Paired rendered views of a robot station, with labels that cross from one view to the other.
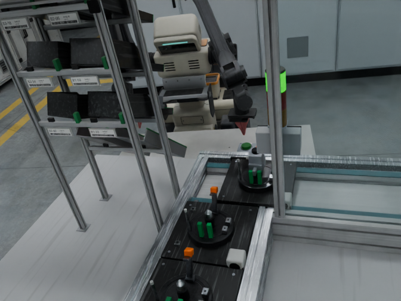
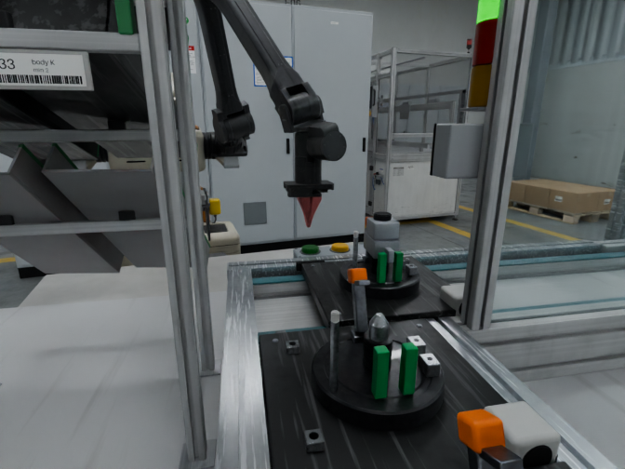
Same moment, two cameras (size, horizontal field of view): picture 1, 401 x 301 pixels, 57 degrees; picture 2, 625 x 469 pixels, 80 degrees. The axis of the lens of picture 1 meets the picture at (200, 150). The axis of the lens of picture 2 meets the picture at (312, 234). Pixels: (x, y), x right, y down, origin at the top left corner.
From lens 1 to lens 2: 80 cm
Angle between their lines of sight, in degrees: 34
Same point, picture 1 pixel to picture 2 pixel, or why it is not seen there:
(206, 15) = (246, 12)
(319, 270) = (598, 425)
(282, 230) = not seen: hidden behind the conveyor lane
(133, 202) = (76, 389)
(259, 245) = (513, 389)
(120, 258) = not seen: outside the picture
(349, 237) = (592, 348)
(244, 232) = (456, 368)
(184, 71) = not seen: hidden behind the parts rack
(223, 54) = (284, 71)
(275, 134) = (506, 113)
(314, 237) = (531, 366)
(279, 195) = (485, 274)
